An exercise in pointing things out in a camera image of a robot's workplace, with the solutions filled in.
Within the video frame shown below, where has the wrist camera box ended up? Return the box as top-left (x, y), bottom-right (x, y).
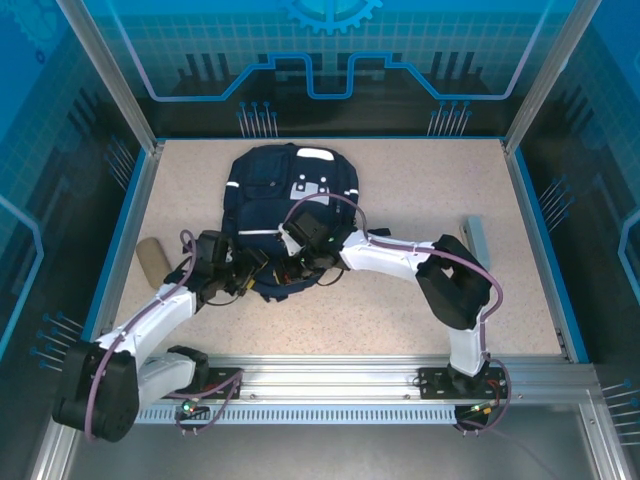
top-left (195, 229), bottom-right (235, 266)
top-left (277, 211), bottom-right (331, 256)

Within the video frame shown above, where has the blue printed side panel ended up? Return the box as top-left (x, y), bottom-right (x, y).
top-left (509, 0), bottom-right (640, 401)
top-left (0, 0), bottom-right (151, 371)

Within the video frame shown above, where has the slotted grey cable duct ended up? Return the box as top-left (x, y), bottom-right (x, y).
top-left (78, 405), bottom-right (459, 426)

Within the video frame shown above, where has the aluminium frame post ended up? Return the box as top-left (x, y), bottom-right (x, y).
top-left (502, 0), bottom-right (604, 154)
top-left (55, 0), bottom-right (166, 154)

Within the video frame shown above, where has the navy blue backpack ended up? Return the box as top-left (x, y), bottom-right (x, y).
top-left (164, 143), bottom-right (391, 304)

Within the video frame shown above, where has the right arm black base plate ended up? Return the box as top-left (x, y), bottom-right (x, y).
top-left (417, 367), bottom-right (510, 400)

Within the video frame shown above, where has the tan fabric pencil case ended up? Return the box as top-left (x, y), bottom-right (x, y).
top-left (135, 237), bottom-right (171, 290)

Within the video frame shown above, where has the blue table edge strip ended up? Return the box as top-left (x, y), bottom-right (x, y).
top-left (73, 148), bottom-right (151, 364)
top-left (514, 148), bottom-right (591, 364)

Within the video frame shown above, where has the blue printed panel with gear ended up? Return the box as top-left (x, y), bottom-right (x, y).
top-left (82, 0), bottom-right (576, 139)

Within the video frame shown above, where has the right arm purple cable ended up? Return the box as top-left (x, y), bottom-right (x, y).
top-left (284, 193), bottom-right (512, 436)

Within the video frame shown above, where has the grey-blue pencil box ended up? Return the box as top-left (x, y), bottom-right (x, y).
top-left (460, 214), bottom-right (493, 269)

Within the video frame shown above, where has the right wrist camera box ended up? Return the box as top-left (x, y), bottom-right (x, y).
top-left (277, 211), bottom-right (331, 256)

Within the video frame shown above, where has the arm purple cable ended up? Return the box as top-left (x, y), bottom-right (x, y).
top-left (83, 228), bottom-right (246, 444)
top-left (284, 193), bottom-right (512, 436)

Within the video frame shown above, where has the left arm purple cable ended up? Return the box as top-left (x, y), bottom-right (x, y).
top-left (83, 228), bottom-right (246, 444)

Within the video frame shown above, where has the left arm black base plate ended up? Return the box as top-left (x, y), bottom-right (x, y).
top-left (152, 367), bottom-right (244, 400)

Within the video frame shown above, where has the aluminium frame rail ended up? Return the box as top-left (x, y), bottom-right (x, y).
top-left (64, 353), bottom-right (599, 407)

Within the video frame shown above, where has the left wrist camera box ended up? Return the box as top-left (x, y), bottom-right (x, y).
top-left (195, 229), bottom-right (235, 266)

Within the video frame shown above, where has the steel sheet shelf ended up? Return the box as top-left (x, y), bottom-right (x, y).
top-left (29, 399), bottom-right (636, 480)

